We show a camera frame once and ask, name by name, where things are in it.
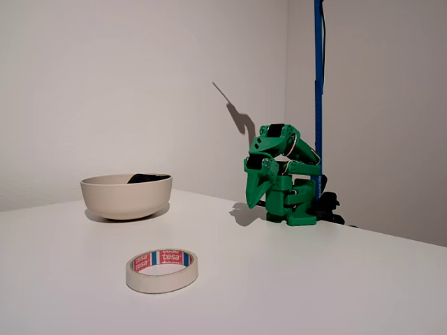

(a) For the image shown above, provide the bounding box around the beige masking tape roll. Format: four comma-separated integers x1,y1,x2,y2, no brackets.
125,248,199,295

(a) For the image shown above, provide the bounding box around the blue vertical pole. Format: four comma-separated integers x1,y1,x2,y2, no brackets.
313,0,328,202

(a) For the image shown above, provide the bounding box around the black flat object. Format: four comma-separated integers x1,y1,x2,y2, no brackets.
126,172,171,185

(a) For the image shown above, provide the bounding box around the beige bowl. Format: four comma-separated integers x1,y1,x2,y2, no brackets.
80,173,174,221

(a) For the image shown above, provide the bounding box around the black table clamp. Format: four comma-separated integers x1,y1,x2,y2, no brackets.
312,174,346,226

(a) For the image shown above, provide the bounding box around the black cable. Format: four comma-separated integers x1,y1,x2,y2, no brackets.
320,0,329,91

